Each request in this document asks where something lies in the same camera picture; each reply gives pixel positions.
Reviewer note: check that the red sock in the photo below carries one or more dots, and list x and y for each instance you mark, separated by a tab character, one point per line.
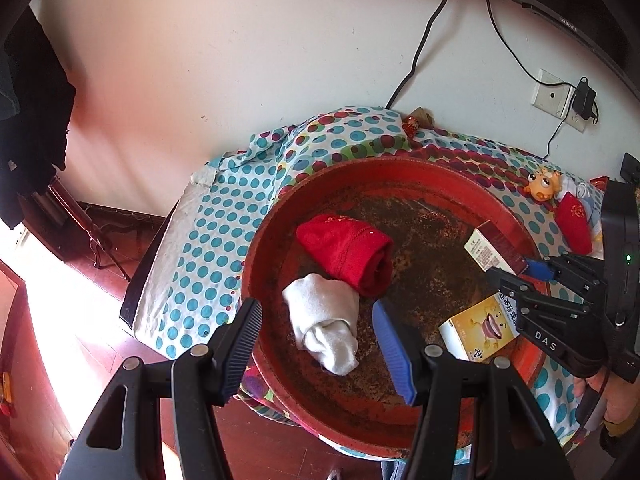
575	225
345	250

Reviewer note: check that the round red metal tray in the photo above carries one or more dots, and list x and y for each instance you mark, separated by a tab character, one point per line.
430	270

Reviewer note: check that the red wrapped candy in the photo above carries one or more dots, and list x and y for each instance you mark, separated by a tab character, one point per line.
410	126

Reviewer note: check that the black monitor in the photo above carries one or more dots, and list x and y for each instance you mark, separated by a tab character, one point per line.
575	5

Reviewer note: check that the polka dot cloth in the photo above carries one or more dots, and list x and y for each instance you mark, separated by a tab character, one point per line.
210	270

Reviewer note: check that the black power adapter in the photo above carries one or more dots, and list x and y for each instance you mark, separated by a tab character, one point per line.
584	97

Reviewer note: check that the white wall socket plate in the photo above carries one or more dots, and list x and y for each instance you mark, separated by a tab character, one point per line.
575	122
550	95

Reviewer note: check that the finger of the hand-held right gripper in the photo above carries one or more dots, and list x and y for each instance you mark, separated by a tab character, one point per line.
539	267
515	290

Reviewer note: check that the orange cartoon toy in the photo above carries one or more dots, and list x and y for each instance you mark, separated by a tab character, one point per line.
542	185

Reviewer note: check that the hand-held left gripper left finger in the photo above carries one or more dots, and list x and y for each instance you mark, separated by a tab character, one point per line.
244	347

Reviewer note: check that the dark wooden stand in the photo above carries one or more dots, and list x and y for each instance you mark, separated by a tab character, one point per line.
90	230

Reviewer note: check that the person's right hand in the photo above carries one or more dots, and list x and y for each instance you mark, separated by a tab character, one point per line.
616	400

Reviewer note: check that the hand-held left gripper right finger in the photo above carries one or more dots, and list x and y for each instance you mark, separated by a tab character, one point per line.
395	355

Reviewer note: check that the yellow cartoon box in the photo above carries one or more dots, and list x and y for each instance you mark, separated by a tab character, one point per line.
470	332

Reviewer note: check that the red snack packet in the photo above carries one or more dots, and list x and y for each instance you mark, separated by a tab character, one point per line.
599	180

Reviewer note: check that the white sock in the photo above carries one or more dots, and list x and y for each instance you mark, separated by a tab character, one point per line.
320	320

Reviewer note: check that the dark hanging clothing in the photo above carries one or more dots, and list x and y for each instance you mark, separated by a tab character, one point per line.
30	110

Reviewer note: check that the dark red and white box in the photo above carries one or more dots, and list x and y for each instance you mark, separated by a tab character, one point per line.
487	252

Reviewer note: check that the brown paper packet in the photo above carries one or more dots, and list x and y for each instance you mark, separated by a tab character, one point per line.
422	115

